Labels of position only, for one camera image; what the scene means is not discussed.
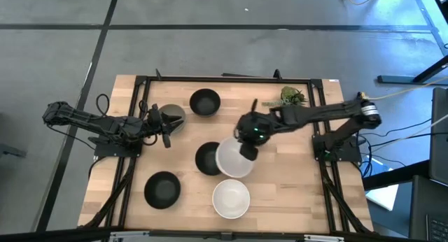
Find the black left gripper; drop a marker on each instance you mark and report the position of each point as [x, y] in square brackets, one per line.
[155, 121]

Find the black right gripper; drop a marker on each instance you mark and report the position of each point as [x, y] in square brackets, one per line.
[253, 130]

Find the beige grey bowl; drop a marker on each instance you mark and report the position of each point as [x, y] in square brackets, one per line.
[175, 108]

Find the black bowl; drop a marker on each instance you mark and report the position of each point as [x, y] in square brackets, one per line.
[204, 102]
[162, 190]
[204, 158]

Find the white bowl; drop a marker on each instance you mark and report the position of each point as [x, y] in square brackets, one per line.
[231, 161]
[231, 199]

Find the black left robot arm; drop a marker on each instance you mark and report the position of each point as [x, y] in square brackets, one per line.
[87, 119]

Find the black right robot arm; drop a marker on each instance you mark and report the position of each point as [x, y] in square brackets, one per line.
[325, 110]

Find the small green potted plant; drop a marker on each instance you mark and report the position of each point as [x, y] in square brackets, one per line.
[292, 95]

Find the small white sticker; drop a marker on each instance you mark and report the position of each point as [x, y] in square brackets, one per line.
[334, 80]

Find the yellow power strip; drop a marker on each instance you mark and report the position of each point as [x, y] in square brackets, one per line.
[361, 94]

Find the white paper sheet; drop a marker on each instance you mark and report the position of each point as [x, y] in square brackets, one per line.
[383, 196]

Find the black beam with silver brackets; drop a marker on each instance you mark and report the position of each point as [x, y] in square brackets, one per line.
[70, 235]

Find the dark grey monitor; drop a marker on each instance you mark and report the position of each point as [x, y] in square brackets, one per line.
[439, 137]

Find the dark laptop with keyboard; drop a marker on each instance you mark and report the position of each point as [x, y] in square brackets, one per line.
[427, 200]

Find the black aluminium table frame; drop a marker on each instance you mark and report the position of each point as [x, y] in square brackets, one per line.
[227, 79]

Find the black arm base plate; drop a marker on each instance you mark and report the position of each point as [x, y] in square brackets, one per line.
[346, 152]
[105, 151]

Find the black desk frame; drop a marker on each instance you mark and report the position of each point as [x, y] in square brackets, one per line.
[395, 79]

